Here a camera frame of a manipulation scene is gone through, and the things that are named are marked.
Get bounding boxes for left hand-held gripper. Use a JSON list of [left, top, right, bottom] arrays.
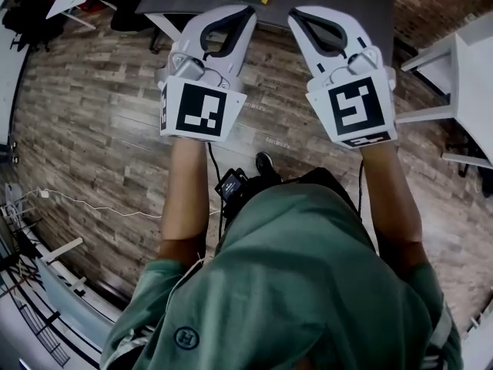
[[156, 5, 258, 143]]

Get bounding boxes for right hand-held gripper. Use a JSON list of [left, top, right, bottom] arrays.
[[287, 5, 398, 149]]

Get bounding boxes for person's left forearm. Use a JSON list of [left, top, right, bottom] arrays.
[[159, 137, 212, 264]]

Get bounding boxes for person's right forearm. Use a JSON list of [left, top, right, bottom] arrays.
[[359, 143, 429, 281]]

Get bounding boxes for black office chair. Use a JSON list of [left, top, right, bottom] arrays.
[[2, 0, 67, 52], [446, 136, 493, 200], [110, 0, 163, 56]]

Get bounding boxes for person's black shoe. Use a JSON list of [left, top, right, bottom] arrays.
[[255, 151, 284, 183]]

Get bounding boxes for person's black trousers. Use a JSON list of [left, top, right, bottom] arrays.
[[223, 166, 362, 233]]

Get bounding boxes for large white desk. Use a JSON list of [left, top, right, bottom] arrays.
[[395, 12, 493, 169]]

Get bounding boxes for black device with screen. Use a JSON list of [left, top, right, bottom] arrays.
[[214, 167, 250, 203]]

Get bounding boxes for person's green shirt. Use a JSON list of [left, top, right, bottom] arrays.
[[99, 183, 463, 370]]

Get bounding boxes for white desk with pale panel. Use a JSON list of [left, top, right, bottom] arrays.
[[34, 237, 116, 348]]

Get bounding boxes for black metal railing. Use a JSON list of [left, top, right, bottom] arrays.
[[0, 283, 73, 368]]

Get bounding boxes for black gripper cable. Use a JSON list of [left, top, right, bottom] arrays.
[[207, 141, 226, 223], [357, 159, 366, 218]]

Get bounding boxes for long white floor cable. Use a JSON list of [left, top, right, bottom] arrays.
[[18, 188, 163, 220]]

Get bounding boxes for thin white cord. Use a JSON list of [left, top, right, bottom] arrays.
[[167, 251, 209, 315]]

